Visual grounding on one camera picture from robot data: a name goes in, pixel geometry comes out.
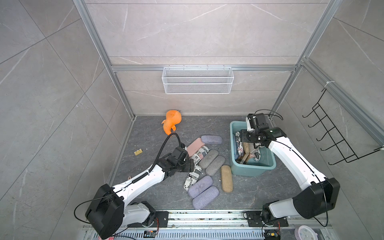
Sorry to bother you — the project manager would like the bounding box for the purple fabric case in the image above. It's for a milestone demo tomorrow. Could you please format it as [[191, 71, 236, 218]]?
[[193, 186, 220, 210], [201, 135, 223, 145], [188, 176, 213, 199]]

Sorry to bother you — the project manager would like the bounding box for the purple fabric case middle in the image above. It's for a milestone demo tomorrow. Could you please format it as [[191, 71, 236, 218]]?
[[188, 176, 213, 199]]

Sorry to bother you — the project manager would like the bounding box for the metal base rail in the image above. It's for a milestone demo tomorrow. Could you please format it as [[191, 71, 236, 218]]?
[[80, 209, 331, 240]]

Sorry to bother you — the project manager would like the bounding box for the purple fabric case top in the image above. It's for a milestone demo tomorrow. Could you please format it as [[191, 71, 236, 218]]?
[[201, 135, 223, 145]]

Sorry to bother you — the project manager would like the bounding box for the teal plastic storage box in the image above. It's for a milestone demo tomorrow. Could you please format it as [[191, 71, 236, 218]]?
[[230, 121, 277, 177]]

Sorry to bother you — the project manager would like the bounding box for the pink white clock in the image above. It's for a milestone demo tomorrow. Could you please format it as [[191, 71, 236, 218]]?
[[295, 226, 318, 240]]

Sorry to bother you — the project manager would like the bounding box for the grey fabric glasses case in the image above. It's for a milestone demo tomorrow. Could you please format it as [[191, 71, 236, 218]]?
[[199, 150, 219, 169]]

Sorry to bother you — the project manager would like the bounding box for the newspaper case under pink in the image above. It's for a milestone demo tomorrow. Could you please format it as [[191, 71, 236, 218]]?
[[191, 146, 210, 165]]

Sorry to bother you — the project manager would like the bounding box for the flag newspaper print case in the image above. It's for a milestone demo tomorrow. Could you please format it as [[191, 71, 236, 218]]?
[[235, 131, 244, 157]]

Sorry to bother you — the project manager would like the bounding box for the purple fabric case bottom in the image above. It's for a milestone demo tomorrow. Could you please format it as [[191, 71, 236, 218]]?
[[193, 186, 220, 210]]

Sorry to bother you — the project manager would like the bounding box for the plaid brown glasses case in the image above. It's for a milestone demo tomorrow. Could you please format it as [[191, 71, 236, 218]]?
[[236, 154, 250, 165]]

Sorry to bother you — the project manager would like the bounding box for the gold binder clip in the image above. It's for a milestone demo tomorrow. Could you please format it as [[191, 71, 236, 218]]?
[[134, 149, 143, 156]]

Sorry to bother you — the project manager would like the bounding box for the pink flat case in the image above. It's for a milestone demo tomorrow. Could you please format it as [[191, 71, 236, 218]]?
[[187, 138, 205, 157]]

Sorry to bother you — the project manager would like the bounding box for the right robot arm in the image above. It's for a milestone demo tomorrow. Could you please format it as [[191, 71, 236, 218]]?
[[240, 128, 340, 226]]

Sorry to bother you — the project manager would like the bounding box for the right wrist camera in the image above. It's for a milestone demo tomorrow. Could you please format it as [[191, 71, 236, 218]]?
[[246, 113, 270, 132]]

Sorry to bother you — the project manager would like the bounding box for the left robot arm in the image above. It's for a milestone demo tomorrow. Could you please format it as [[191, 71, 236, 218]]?
[[83, 140, 195, 240]]

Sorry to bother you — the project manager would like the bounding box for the white wire mesh basket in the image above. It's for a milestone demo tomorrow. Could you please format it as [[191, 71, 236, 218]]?
[[162, 67, 234, 95]]

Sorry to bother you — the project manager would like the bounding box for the black wire hook rack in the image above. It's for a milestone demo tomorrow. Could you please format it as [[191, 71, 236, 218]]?
[[302, 88, 384, 166]]

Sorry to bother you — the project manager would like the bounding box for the orange plush whale toy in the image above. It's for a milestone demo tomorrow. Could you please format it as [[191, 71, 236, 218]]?
[[162, 110, 182, 136]]

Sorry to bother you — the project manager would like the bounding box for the tan fabric case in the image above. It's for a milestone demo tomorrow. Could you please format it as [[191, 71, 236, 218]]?
[[221, 165, 234, 193], [243, 143, 253, 155]]

